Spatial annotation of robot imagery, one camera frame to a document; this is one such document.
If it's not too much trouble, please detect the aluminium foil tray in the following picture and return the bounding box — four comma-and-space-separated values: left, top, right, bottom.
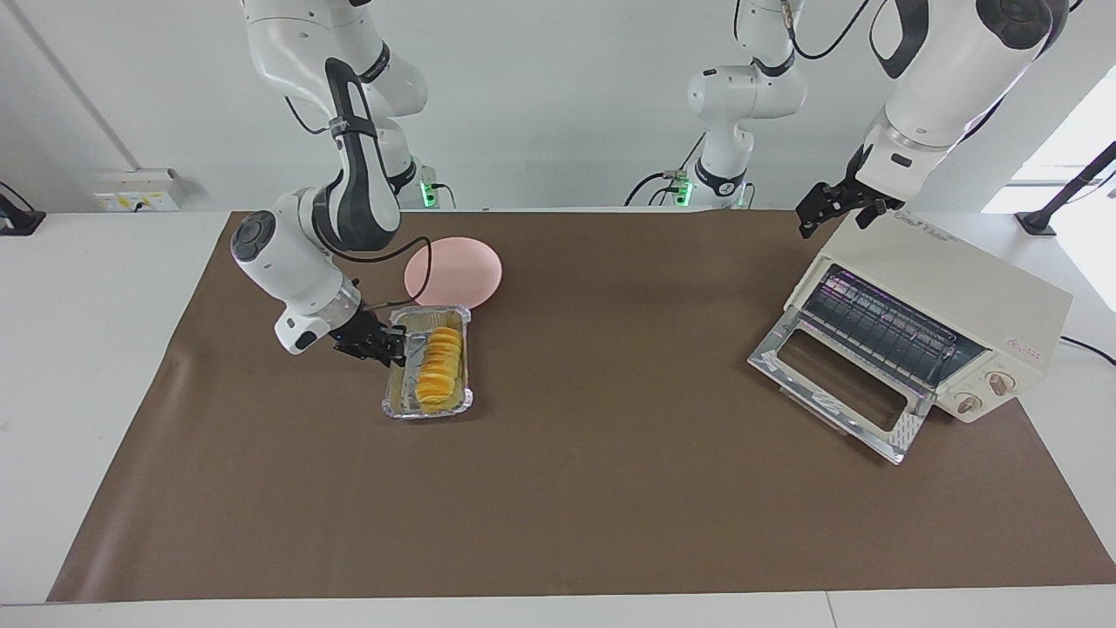
381, 304, 475, 421

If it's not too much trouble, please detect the sliced yellow bread loaf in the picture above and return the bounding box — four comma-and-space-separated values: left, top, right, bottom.
414, 325, 466, 407

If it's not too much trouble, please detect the cream toaster oven body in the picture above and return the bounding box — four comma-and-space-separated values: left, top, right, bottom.
785, 209, 1074, 425

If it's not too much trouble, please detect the glass oven door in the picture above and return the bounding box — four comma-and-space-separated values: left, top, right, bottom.
747, 307, 933, 466

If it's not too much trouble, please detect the pink round plate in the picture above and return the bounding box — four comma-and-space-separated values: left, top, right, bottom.
404, 236, 504, 311

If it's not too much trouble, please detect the black angled pole stand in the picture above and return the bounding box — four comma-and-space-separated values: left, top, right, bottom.
1015, 141, 1116, 237

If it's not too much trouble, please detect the brown table mat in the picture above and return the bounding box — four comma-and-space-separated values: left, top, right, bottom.
47, 209, 1116, 604

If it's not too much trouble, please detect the small black stand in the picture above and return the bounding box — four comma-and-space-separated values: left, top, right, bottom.
0, 181, 47, 237

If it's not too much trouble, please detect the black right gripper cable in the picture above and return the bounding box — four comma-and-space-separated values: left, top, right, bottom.
335, 235, 435, 314

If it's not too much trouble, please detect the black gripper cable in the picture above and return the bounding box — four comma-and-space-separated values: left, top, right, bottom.
335, 235, 435, 314
734, 0, 874, 62

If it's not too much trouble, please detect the wire oven rack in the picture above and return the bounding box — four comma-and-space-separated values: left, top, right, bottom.
800, 269, 988, 395

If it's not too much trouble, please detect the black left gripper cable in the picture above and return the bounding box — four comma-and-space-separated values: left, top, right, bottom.
734, 0, 874, 62

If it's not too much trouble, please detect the black oven power cord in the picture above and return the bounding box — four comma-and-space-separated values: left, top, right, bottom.
1058, 335, 1116, 368

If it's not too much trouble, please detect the white wall socket box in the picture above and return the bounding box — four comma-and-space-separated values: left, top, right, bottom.
93, 167, 186, 214

